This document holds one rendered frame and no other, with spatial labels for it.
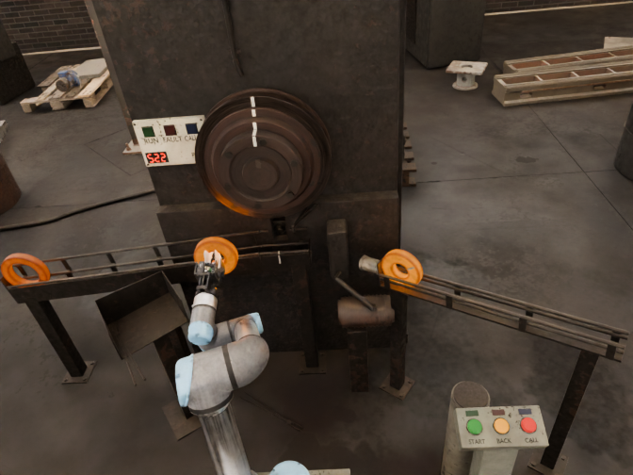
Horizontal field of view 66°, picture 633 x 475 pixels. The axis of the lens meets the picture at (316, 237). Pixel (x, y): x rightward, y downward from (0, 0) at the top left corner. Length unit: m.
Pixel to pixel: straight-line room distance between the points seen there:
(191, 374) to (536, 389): 1.63
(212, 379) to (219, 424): 0.14
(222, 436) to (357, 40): 1.25
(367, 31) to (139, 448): 1.88
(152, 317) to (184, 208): 0.44
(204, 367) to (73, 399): 1.50
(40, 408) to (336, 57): 2.07
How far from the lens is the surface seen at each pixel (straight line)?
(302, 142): 1.63
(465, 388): 1.73
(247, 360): 1.27
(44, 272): 2.34
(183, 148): 1.90
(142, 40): 1.81
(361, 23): 1.70
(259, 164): 1.61
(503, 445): 1.57
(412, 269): 1.78
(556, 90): 5.17
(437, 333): 2.57
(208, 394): 1.29
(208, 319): 1.59
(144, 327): 1.97
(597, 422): 2.44
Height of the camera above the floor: 1.91
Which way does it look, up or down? 37 degrees down
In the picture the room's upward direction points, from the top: 6 degrees counter-clockwise
